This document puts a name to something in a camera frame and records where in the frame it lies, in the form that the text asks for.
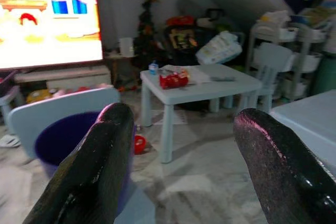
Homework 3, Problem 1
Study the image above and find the white plastic container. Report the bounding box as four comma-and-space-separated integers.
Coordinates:
118, 37, 135, 58

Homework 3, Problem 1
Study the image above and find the purple rubbish bin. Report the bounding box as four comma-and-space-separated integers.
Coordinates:
34, 111, 137, 217

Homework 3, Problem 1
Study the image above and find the light blue kids chair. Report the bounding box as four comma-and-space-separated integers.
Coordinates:
7, 87, 157, 224

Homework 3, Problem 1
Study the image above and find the white diaper pack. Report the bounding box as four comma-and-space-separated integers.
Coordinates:
195, 30, 243, 65

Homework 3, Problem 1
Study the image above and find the red snack bag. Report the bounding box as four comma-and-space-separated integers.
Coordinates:
158, 68, 190, 90

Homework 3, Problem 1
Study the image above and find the green bin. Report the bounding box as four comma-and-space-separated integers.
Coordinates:
312, 56, 336, 96

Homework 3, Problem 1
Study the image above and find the white television cabinet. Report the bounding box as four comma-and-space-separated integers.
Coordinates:
14, 65, 112, 91

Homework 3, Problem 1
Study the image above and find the small dark christmas tree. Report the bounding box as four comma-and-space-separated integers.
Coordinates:
131, 0, 165, 70

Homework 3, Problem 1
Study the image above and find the white slipper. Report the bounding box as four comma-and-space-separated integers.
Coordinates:
0, 134, 21, 148

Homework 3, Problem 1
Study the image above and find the white paper sheet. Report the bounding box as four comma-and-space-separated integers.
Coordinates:
160, 64, 211, 85

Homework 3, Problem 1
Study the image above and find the white kids chair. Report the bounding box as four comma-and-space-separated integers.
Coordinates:
253, 42, 293, 113

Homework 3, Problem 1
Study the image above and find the large light grey table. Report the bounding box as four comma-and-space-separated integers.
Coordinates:
269, 89, 336, 180

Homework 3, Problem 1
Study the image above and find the white shelf trolley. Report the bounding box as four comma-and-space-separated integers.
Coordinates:
295, 23, 325, 101
246, 22, 299, 101

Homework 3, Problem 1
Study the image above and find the grey remote control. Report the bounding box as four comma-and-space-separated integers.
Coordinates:
209, 76, 236, 82

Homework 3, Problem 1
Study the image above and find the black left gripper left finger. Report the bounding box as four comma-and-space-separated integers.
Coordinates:
22, 102, 135, 224

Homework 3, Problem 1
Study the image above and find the lilac plastic stool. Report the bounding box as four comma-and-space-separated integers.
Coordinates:
0, 84, 25, 130

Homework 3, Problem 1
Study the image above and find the black case with colourful picture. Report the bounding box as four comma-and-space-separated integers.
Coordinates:
163, 26, 208, 66

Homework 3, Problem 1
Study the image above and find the red orange plastic toy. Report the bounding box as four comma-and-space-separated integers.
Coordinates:
166, 15, 195, 27

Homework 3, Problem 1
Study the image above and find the flat screen television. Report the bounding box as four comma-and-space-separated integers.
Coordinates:
0, 0, 104, 71

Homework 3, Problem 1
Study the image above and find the small white kids table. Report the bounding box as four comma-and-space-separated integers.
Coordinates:
140, 63, 263, 164

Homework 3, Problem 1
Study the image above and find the yellow toy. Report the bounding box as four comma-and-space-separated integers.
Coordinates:
26, 89, 53, 104

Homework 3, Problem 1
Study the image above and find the small blue white carton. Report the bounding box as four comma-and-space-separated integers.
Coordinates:
148, 60, 159, 76

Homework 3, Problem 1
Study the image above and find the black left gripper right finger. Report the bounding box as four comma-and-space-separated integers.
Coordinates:
233, 108, 336, 224

